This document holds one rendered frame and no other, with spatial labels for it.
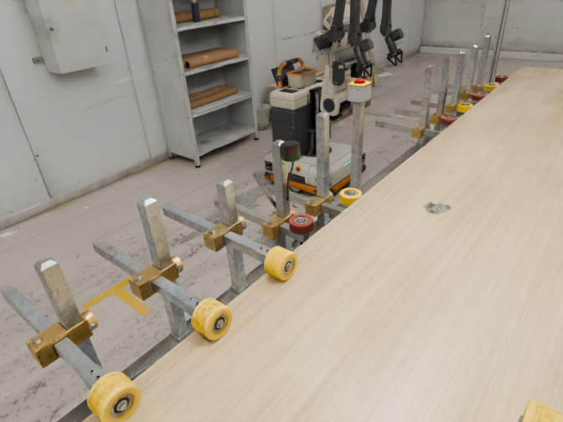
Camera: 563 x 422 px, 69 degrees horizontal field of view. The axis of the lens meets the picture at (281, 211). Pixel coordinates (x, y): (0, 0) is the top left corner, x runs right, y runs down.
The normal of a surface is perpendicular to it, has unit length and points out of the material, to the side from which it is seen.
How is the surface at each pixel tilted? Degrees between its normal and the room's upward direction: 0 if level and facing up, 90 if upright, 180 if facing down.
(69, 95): 90
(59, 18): 90
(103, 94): 90
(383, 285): 0
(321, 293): 0
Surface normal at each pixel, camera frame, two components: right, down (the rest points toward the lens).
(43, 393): -0.06, -0.86
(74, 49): 0.78, 0.29
